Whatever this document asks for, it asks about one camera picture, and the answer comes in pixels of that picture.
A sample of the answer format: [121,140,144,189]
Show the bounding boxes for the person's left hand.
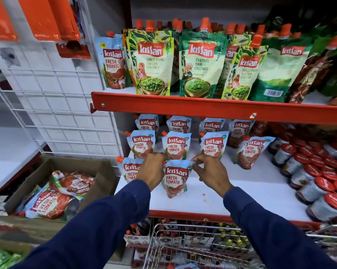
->
[136,152,166,191]

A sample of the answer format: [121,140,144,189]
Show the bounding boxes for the person's right hand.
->
[191,154,234,198]

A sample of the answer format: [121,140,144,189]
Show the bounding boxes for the blue tomato ketchup pouch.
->
[95,31,131,90]
[161,160,196,199]

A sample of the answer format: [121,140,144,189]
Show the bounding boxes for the person's left forearm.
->
[10,179,152,269]

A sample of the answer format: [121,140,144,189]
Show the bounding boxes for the person's right forearm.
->
[223,187,337,269]

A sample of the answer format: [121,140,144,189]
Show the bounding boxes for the rows of blue ketchup packets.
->
[115,114,276,184]

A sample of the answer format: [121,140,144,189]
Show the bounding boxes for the open brown cardboard box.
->
[4,155,117,222]

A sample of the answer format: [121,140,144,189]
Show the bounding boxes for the red-edged shelf with pouches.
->
[90,86,337,126]

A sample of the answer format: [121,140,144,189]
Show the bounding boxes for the white shelf board red edge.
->
[114,138,337,231]

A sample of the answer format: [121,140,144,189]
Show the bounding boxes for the group of yellow-capped bottles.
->
[213,221,253,250]

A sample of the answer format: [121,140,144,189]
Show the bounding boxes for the white carton of sauce bottles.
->
[124,218,153,246]

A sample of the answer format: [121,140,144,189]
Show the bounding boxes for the crumpled ketchup refill pouch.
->
[49,170,96,198]

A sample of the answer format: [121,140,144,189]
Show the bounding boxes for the row of green chutney pouches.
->
[122,17,314,103]

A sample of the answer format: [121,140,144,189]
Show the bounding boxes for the rows of red-lidded glass jars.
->
[268,123,337,224]

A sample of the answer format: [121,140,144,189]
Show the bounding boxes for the large ketchup refill pouch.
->
[24,189,81,222]

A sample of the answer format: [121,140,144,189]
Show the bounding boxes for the red-orange plastic hook base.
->
[56,41,92,60]

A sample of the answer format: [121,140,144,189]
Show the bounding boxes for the empty white shelf board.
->
[0,125,47,200]

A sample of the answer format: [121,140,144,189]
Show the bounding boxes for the flat brown cardboard box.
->
[0,216,74,256]

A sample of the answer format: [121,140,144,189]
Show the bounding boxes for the row of dark brown pouches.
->
[286,5,337,107]

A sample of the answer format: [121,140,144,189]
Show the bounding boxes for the orange hanging plastic item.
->
[0,0,18,42]
[48,0,82,42]
[17,0,62,42]

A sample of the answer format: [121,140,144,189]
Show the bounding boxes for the green packets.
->
[0,249,24,269]

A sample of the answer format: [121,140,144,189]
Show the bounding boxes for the metal wire shopping cart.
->
[142,223,337,269]

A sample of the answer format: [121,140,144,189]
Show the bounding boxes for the white wire grid panel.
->
[0,0,125,166]

